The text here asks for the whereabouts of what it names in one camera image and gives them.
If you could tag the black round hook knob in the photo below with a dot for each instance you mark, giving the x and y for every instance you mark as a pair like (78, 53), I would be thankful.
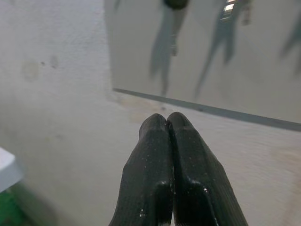
(176, 3)

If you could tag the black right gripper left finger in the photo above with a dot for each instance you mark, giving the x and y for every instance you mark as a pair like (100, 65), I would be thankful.
(148, 169)

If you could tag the silver metal hook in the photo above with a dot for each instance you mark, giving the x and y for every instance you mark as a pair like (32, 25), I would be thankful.
(228, 10)

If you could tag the grey wall hook board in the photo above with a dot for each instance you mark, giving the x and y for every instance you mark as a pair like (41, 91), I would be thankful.
(247, 70)

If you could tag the dark green leather sofa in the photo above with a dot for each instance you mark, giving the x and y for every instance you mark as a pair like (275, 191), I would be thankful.
(9, 209)

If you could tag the white plastic folding table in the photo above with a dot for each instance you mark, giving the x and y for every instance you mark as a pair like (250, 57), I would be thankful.
(7, 164)

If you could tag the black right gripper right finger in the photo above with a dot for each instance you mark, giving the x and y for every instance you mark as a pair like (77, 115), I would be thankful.
(197, 169)

